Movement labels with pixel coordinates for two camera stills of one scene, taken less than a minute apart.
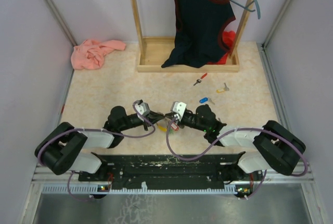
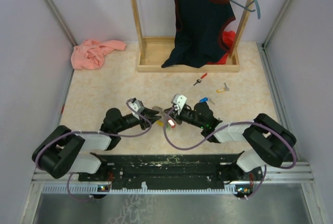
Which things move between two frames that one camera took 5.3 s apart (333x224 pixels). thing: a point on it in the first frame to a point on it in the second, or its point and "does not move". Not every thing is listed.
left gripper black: [153, 117] does not move
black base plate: [206, 169] does not move
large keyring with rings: [168, 121] to [161, 112]
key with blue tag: [205, 99] does not move
